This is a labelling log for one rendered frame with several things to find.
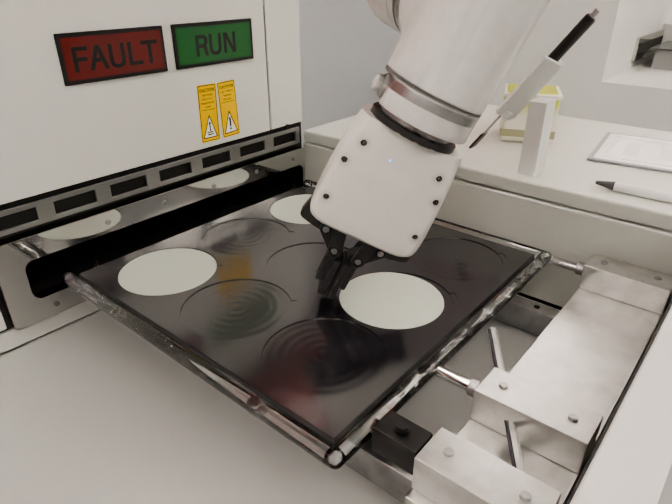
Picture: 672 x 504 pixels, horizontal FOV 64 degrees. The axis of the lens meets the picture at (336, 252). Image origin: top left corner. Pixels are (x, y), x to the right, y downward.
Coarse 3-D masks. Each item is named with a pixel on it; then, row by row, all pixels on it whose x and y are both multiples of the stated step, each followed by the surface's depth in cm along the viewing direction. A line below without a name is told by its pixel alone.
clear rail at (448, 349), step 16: (544, 256) 58; (528, 272) 55; (512, 288) 52; (496, 304) 50; (480, 320) 48; (464, 336) 46; (448, 352) 44; (416, 368) 42; (432, 368) 42; (400, 384) 40; (416, 384) 40; (384, 400) 39; (400, 400) 39; (368, 416) 37; (352, 432) 36; (368, 432) 36; (336, 448) 35; (352, 448) 35
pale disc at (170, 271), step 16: (144, 256) 59; (160, 256) 59; (176, 256) 59; (192, 256) 59; (208, 256) 59; (128, 272) 56; (144, 272) 56; (160, 272) 56; (176, 272) 56; (192, 272) 56; (208, 272) 56; (128, 288) 53; (144, 288) 53; (160, 288) 53; (176, 288) 53; (192, 288) 53
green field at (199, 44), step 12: (228, 24) 65; (240, 24) 66; (180, 36) 61; (192, 36) 62; (204, 36) 63; (216, 36) 64; (228, 36) 66; (240, 36) 67; (180, 48) 61; (192, 48) 62; (204, 48) 64; (216, 48) 65; (228, 48) 66; (240, 48) 68; (180, 60) 62; (192, 60) 63; (204, 60) 64; (216, 60) 65
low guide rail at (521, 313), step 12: (516, 300) 60; (528, 300) 60; (504, 312) 61; (516, 312) 60; (528, 312) 59; (540, 312) 58; (552, 312) 58; (516, 324) 60; (528, 324) 59; (540, 324) 58
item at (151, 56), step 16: (128, 32) 56; (144, 32) 57; (64, 48) 52; (80, 48) 53; (96, 48) 54; (112, 48) 55; (128, 48) 56; (144, 48) 58; (160, 48) 59; (80, 64) 53; (96, 64) 54; (112, 64) 56; (128, 64) 57; (144, 64) 58; (160, 64) 60
